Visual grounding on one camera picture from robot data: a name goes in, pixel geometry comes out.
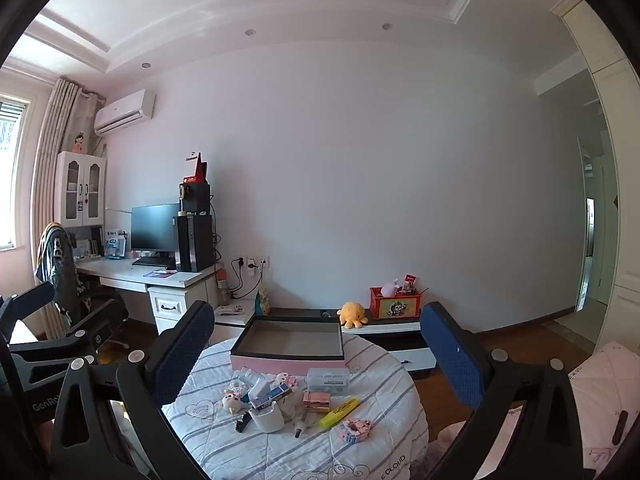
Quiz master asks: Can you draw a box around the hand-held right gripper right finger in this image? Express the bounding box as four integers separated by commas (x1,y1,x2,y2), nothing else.
419,302,586,480

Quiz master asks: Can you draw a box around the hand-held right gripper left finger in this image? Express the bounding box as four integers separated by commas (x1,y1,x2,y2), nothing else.
50,301,216,480

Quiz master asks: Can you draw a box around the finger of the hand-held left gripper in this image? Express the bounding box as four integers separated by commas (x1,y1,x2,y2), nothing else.
0,282,56,341
10,300,129,392

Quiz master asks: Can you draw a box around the white animal figurine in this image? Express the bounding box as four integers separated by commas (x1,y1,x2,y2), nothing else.
222,389,246,416

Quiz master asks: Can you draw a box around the white round cup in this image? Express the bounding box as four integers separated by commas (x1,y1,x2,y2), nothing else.
248,405,285,433

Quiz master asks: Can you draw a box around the pink storage box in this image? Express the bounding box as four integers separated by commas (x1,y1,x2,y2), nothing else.
230,316,347,376

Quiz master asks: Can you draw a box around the yellow highlighter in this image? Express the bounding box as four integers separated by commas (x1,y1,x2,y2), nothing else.
319,397,362,430

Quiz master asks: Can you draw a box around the clear plastic box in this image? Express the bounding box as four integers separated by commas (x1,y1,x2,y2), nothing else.
305,367,351,397

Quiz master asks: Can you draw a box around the rose gold metal case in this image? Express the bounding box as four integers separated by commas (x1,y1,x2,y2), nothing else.
301,391,331,413

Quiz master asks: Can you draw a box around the black office chair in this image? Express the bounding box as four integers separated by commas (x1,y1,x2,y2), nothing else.
35,222,130,348

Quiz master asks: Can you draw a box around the grey patterned jacket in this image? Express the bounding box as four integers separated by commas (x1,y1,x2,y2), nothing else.
35,222,81,311

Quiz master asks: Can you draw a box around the black white low cabinet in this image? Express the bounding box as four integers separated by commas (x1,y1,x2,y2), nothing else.
215,300,436,376

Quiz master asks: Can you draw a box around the white desk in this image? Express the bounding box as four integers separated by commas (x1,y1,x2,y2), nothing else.
75,257,223,336

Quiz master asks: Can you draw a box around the red storage crate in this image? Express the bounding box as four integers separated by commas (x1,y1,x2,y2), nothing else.
370,286,422,320

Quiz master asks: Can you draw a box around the yellow octopus plush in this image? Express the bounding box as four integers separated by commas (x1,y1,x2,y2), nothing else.
336,302,369,330

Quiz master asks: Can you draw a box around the black computer tower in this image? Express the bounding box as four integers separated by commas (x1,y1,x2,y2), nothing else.
173,214,215,273

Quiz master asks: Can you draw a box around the black computer monitor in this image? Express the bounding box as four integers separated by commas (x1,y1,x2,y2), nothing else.
131,203,181,261

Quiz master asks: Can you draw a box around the white glass-door cabinet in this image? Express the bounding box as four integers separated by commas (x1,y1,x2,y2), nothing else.
55,151,107,228

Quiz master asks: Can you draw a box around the window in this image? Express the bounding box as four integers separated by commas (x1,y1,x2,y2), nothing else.
0,92,31,251

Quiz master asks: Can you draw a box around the beige curtain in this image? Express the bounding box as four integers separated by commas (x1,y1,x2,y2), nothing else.
31,77,98,341

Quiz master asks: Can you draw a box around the pink bedding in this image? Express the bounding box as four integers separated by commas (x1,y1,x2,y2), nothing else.
567,340,640,480

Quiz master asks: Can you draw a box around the black speaker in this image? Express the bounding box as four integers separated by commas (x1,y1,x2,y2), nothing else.
179,183,212,216

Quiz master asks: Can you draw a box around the white striped quilted tablecloth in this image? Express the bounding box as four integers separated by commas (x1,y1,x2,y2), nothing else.
161,332,430,480

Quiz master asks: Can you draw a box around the white door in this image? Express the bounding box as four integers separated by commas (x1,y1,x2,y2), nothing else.
575,135,606,313

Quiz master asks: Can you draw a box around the red desk calendar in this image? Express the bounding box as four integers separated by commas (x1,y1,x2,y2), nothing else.
184,152,208,184

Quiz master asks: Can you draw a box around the white air conditioner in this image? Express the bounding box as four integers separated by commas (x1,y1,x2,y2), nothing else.
93,89,156,136

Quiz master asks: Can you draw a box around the white wardrobe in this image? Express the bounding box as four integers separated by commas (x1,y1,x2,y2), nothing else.
550,0,640,356

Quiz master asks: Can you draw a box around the black power cable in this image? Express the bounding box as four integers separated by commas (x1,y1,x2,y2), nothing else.
227,257,263,303

